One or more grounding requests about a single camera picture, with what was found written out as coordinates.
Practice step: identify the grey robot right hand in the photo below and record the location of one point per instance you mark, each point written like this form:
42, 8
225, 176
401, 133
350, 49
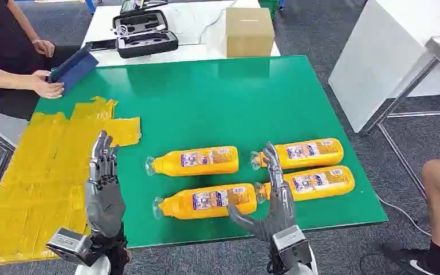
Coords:
280, 212

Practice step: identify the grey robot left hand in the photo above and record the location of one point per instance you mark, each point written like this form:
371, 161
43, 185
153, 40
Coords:
104, 207

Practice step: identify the green table mat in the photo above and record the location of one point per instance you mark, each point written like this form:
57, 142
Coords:
212, 102

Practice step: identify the open black equipment case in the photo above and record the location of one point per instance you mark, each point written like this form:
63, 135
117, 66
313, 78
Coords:
144, 36

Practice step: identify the black shoe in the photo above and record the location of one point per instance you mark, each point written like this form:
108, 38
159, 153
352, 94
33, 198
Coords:
417, 262

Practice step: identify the orange drink bottle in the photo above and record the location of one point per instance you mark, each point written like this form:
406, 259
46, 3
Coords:
204, 201
311, 151
201, 161
318, 182

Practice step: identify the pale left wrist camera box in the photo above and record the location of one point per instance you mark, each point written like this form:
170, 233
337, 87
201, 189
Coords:
68, 244

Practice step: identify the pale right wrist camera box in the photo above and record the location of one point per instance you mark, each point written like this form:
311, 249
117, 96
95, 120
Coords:
290, 243

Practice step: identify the seated person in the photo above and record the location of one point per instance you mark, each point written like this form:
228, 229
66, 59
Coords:
0, 41

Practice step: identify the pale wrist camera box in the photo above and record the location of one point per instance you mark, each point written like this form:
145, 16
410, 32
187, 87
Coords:
68, 244
290, 243

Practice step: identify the green crate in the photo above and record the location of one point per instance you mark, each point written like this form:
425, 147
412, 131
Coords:
269, 7

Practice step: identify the blue tablet folder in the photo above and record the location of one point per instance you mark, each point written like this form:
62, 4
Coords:
74, 70

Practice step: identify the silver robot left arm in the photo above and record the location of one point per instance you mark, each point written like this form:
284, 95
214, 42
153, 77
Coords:
108, 254

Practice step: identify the yellow taped sheet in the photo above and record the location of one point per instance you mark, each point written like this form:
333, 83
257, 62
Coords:
41, 182

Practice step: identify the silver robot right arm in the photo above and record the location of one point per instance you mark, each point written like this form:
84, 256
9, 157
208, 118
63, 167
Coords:
299, 265

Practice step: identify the person's left hand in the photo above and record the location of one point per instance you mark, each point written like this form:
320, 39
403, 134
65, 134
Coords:
44, 47

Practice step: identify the white table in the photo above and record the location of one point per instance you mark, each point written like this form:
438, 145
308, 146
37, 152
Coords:
193, 22

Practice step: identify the person's right hand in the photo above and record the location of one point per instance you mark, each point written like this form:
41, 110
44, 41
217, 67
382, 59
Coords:
49, 87

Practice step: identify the brown cardboard box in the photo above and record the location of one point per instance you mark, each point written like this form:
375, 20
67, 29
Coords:
248, 32

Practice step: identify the black phone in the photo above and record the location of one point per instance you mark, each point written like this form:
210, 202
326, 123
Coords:
104, 44

